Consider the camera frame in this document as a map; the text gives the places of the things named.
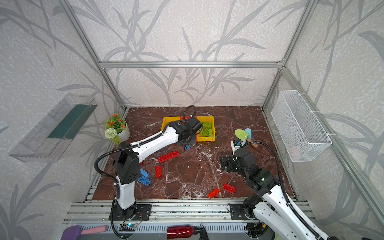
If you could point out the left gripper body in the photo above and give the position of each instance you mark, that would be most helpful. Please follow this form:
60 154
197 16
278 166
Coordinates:
188 141

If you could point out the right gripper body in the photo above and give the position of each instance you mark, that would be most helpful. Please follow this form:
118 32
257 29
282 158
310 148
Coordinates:
226 164

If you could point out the green lego long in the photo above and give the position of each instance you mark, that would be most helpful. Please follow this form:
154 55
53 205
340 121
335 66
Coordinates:
208 133

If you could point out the green lego pair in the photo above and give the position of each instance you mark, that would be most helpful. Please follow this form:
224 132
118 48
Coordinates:
207 124

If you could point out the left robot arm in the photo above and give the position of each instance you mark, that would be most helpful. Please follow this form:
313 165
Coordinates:
127 166

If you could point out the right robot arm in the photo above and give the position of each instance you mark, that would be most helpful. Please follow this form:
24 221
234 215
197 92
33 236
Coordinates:
270 204

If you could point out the red middle bin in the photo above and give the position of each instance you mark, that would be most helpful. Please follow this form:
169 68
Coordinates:
183 118

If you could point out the left yellow bin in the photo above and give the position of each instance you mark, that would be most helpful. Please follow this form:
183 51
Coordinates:
167 120

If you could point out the yellow bin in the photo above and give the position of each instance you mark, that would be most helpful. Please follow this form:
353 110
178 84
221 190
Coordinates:
167 120
206 119

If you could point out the right yellow bin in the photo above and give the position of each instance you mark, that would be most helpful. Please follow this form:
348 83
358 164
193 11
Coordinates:
206 119

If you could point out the red lego front right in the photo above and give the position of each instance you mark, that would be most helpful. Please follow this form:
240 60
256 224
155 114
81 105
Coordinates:
229 188

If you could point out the red lego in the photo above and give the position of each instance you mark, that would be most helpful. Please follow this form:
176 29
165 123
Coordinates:
229 188
169 156
214 193

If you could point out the light blue scoop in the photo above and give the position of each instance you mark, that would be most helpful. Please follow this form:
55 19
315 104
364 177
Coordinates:
249 132

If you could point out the red lego centre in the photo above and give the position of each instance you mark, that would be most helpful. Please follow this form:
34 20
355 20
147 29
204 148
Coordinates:
169 156

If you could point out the red lego studs up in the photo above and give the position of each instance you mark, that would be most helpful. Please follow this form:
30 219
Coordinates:
158 172

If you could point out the white flower pot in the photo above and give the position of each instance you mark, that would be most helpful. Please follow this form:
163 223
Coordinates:
123 132

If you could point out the artificial orange flower plant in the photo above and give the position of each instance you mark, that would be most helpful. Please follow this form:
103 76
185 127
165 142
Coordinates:
111 125

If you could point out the red bottle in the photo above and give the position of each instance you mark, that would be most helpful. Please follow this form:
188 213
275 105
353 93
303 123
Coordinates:
181 232

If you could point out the purple pink brush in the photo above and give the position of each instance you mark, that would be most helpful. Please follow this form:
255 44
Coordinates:
72 233

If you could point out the green trowel wooden handle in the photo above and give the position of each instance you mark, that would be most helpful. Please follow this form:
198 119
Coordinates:
243 137

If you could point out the white wire basket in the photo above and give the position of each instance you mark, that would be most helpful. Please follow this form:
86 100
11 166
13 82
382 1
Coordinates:
302 133

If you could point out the clear wall shelf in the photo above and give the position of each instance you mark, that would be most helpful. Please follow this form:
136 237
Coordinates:
49 139

